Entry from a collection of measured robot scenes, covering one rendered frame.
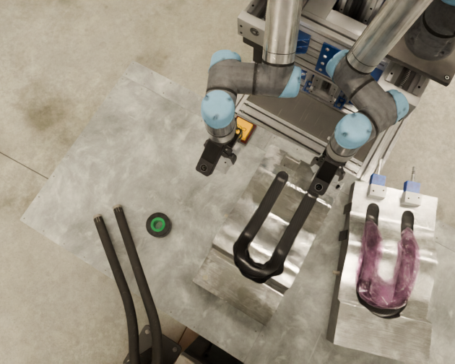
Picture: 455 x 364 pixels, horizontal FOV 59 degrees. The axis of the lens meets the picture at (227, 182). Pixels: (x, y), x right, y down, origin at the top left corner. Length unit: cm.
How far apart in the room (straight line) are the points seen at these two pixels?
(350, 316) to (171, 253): 58
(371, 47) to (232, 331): 89
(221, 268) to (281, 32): 71
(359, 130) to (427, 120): 158
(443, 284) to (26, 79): 241
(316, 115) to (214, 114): 127
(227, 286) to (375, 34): 80
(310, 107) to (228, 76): 121
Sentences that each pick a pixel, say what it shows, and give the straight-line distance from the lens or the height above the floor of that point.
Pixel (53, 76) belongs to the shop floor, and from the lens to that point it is 270.
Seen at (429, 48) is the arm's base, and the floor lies 108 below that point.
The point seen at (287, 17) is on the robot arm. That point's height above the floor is 139.
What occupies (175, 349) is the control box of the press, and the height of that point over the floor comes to 2.
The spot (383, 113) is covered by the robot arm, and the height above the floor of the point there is 124.
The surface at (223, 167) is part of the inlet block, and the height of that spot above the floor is 96.
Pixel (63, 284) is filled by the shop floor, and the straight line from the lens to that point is 232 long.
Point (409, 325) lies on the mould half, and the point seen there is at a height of 91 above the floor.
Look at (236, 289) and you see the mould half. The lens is 125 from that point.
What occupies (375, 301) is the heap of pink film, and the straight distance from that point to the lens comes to 128.
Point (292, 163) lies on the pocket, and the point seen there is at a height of 86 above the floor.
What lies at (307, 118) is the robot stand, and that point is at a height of 21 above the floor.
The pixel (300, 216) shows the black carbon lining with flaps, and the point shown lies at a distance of 127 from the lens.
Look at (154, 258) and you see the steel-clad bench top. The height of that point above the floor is 80.
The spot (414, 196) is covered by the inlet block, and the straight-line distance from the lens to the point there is 137.
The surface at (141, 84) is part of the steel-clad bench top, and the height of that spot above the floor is 80.
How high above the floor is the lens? 211
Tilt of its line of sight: 75 degrees down
